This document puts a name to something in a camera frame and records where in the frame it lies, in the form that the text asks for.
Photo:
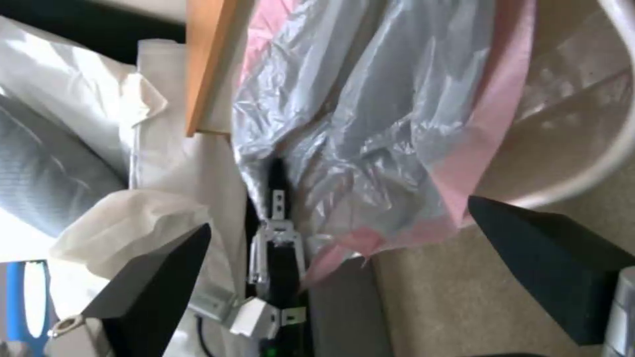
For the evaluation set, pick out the white pillow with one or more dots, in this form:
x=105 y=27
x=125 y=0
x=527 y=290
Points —
x=69 y=74

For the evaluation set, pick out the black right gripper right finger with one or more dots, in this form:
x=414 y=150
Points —
x=550 y=267

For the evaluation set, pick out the blue and white object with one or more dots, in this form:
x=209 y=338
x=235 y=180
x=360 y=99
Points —
x=22 y=293

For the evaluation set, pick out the crumpled white plastic bag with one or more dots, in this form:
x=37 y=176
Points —
x=134 y=227

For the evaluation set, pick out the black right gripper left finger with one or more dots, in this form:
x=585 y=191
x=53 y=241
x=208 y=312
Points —
x=144 y=297

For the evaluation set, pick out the black headboard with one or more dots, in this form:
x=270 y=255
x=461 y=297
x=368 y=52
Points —
x=99 y=22

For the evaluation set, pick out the pale round trash can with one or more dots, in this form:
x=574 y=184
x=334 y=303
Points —
x=580 y=111

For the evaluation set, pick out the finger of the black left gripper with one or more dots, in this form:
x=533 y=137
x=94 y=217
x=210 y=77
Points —
x=268 y=227
x=285 y=208

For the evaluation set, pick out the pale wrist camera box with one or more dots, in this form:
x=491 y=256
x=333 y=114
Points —
x=252 y=316

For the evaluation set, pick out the white bedsheet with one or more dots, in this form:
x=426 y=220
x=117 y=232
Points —
x=173 y=167

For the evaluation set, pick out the translucent garbage bag pink rim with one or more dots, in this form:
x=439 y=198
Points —
x=357 y=122

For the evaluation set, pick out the grey textured pillow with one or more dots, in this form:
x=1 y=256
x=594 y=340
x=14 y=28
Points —
x=47 y=167

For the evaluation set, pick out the wooden table top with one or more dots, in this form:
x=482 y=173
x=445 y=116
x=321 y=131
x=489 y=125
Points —
x=213 y=70

